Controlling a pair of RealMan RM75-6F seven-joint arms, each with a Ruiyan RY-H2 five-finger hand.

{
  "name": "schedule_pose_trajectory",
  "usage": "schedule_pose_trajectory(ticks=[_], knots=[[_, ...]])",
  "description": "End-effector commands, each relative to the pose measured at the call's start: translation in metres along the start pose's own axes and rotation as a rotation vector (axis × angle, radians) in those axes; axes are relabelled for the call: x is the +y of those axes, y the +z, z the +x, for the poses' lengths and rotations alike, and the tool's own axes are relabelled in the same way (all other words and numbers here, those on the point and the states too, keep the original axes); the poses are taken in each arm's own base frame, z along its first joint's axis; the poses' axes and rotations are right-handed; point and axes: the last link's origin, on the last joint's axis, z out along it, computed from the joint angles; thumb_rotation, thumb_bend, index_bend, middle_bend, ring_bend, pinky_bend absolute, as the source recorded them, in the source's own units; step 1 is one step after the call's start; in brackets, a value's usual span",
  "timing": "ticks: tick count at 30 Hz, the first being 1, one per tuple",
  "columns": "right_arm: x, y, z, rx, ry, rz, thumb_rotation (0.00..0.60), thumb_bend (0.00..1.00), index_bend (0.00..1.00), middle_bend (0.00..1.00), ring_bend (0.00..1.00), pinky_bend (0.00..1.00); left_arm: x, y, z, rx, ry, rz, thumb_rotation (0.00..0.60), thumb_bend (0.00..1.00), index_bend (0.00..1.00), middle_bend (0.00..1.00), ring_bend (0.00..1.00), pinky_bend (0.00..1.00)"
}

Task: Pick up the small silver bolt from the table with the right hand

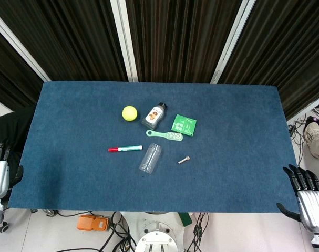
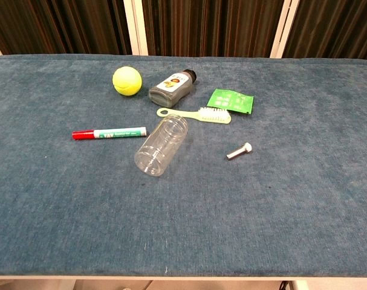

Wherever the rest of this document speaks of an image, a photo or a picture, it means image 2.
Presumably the red-capped whiteboard marker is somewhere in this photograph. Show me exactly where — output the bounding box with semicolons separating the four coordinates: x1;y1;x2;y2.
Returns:
71;126;148;141

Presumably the clear plastic jar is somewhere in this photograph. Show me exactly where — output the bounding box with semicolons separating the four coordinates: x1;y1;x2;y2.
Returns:
134;114;189;177

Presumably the dark brown striped curtain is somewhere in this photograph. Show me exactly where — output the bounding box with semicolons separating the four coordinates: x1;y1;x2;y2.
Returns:
0;0;367;62

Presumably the grey bottle with black cap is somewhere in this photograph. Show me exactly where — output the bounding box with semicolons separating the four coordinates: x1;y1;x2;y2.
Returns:
148;69;198;109

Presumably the silver metal hex bolt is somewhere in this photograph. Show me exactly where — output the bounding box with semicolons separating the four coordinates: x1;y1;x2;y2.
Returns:
226;142;253;161

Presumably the green foil sachet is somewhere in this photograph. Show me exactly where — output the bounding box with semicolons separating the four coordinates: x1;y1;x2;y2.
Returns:
207;88;255;115

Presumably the pale green cleaning brush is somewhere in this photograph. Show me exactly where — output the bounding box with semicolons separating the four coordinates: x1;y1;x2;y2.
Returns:
156;106;232;124

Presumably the blue velvet table cloth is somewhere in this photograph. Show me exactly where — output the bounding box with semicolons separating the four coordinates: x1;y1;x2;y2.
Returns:
0;53;367;278

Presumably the yellow-green tennis ball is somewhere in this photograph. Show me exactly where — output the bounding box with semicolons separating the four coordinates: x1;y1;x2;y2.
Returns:
112;66;143;97

